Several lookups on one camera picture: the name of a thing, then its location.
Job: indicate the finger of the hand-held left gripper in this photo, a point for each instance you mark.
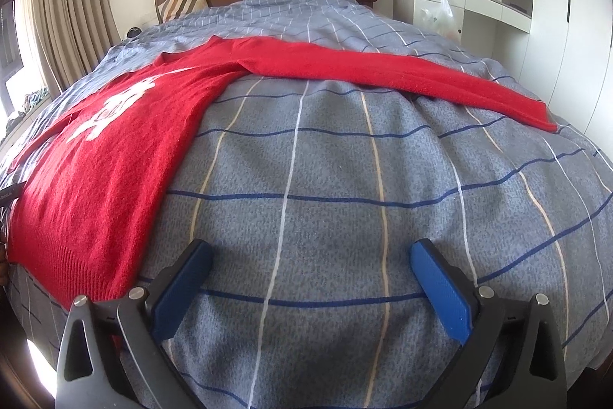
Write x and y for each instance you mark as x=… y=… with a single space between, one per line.
x=9 y=194

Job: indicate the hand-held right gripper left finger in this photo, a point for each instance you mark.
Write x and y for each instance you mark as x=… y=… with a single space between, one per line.
x=184 y=279

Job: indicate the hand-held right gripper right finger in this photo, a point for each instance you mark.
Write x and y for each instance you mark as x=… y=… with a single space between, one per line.
x=440 y=284

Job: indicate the red towel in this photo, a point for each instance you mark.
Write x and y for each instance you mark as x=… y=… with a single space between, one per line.
x=96 y=179

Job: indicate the pile of clothes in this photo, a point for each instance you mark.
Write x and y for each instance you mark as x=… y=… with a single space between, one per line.
x=33 y=98

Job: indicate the grey checked duvet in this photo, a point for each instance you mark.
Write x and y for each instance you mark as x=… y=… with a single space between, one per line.
x=335 y=198

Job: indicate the window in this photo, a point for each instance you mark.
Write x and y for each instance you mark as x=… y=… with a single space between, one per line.
x=9 y=54

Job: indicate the beige curtain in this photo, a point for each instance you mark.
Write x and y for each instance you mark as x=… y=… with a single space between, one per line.
x=72 y=6

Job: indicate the striped cushion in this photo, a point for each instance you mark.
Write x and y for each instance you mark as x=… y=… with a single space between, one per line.
x=182 y=1

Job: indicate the plastic bag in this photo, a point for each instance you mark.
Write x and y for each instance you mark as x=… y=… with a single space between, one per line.
x=438 y=18

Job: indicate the white desk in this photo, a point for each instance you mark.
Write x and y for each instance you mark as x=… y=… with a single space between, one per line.
x=479 y=1

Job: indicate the white wardrobe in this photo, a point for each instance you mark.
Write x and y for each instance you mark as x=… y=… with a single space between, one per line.
x=565 y=6

